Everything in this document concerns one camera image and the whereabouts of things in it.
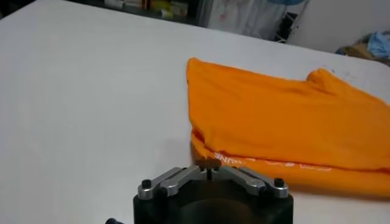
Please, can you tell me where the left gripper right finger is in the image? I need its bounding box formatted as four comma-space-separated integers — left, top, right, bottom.
210, 159, 289, 199

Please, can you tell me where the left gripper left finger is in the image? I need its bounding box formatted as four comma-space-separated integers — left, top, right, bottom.
137, 159, 211, 200

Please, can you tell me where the orange t-shirt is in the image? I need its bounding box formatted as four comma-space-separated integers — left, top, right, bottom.
185, 57, 390, 197

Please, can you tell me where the large flat cardboard box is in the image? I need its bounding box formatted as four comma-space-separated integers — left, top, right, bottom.
335, 42, 390, 67

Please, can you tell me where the white water dispenser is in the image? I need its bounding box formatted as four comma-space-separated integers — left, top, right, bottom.
197, 0, 260, 36

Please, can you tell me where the blue water jug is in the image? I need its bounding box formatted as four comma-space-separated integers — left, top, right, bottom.
267, 0, 306, 5

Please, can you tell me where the light blue garment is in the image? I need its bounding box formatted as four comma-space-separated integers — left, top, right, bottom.
367, 30, 390, 60

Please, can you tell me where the white wire jug rack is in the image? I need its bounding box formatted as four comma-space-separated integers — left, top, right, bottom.
273, 11, 300, 44

